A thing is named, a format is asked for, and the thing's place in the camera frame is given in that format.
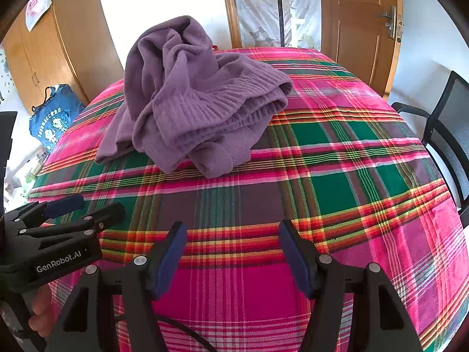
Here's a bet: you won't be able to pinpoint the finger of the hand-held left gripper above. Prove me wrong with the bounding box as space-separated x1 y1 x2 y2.
18 202 126 239
5 194 85 228

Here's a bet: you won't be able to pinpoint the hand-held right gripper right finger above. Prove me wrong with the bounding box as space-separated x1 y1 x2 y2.
278 219 424 352

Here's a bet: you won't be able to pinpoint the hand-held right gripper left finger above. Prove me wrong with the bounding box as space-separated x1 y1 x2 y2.
46 222 188 352

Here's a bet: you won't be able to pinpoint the purple pants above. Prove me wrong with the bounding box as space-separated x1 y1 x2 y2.
95 15 294 178

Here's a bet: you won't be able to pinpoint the person's left hand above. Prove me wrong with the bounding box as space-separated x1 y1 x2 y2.
28 286 54 338

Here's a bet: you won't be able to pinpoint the blue printed tote bag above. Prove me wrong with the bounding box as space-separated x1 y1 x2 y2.
29 84 86 155

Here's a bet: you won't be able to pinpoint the pink plaid blanket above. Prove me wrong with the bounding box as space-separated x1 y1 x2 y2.
27 48 464 352

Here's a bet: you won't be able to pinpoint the wooden wardrobe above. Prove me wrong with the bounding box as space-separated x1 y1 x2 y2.
2 0 125 116

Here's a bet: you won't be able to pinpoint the white plastic bag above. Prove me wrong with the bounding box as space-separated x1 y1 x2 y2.
25 0 52 32

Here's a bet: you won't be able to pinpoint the black mesh office chair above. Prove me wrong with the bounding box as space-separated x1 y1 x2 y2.
390 70 469 228

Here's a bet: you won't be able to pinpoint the wooden door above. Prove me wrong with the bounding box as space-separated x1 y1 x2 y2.
320 0 404 99

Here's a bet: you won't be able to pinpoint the printed plastic door curtain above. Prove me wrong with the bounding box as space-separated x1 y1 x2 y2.
232 0 323 48

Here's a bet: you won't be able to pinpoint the black cable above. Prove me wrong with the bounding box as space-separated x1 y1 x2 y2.
113 313 217 352

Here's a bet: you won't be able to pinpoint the wooden door frame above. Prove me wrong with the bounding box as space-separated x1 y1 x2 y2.
220 0 242 48

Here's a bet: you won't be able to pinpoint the metal door handle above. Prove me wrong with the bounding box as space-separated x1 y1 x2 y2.
375 5 402 41

